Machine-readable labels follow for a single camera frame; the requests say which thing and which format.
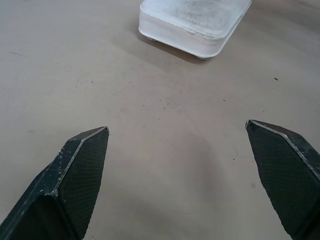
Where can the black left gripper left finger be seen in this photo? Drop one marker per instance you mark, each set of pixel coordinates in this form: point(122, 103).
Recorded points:
point(67, 185)

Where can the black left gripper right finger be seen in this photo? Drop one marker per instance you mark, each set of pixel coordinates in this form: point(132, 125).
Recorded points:
point(287, 175)

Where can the white plastic cutting board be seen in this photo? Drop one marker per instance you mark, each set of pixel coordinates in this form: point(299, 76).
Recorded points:
point(192, 22)

